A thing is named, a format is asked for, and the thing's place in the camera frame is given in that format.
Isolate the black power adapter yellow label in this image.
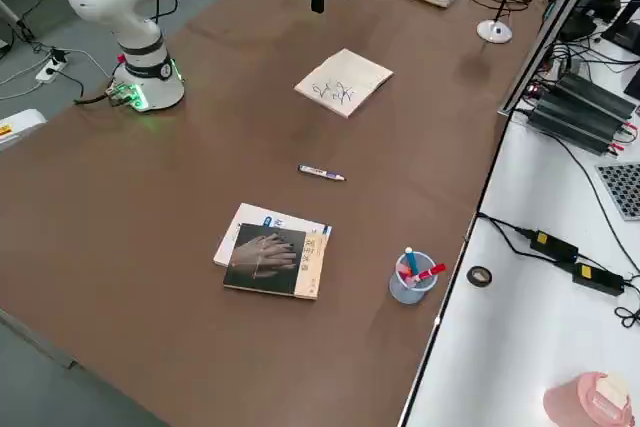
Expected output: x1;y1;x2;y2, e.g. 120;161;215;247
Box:
571;262;626;297
529;230;581;263

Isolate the blue pen white cap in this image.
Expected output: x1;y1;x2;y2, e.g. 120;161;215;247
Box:
403;246;422;278

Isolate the white cabinet orange label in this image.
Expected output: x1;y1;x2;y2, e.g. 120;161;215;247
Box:
0;107;48;154

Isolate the grey perforated plate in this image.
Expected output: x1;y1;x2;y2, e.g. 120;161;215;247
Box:
595;162;640;222

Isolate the black ribbed power supply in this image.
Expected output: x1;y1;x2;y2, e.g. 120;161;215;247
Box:
552;71;640;121
527;96;621;156

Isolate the blue white whiteboard marker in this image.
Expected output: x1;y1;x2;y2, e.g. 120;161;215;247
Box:
297;163;347;183

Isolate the red marker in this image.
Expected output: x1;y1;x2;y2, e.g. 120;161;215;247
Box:
410;263;446;283

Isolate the white lined notebook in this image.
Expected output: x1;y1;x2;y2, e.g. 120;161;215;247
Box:
293;48;396;121

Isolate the black adapter cable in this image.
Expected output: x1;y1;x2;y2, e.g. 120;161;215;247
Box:
477;214;534;248

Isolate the dark book with hands cover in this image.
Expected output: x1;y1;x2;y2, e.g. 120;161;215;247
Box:
222;223;329;302

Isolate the black monitor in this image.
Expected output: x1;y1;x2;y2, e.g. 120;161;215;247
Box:
601;0;640;54

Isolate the clear plastic pen cup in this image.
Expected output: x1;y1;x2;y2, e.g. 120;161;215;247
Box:
388;252;437;304

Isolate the black tape roll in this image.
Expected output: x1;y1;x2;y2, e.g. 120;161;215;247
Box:
466;265;494;290

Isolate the aluminium frame post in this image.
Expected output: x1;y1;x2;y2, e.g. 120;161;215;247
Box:
497;0;617;117

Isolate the pink container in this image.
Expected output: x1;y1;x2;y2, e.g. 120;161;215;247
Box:
543;370;639;427

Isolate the white and blue book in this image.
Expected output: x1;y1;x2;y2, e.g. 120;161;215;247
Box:
212;202;333;268

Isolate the white power strip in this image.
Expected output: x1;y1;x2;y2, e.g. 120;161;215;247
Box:
34;57;70;85

